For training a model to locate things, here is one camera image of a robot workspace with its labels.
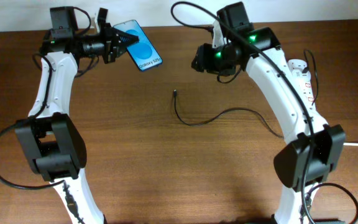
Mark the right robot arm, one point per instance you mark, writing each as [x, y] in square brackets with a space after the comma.
[312, 147]

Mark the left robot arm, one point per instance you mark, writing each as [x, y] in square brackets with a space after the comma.
[50, 141]

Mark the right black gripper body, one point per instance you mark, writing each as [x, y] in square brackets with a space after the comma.
[198, 63]

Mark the blue screen smartphone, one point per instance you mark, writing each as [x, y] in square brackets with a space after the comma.
[143, 53]

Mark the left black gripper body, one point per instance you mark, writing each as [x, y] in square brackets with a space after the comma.
[109, 46]

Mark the white power strip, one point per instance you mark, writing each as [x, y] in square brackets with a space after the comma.
[302, 78]

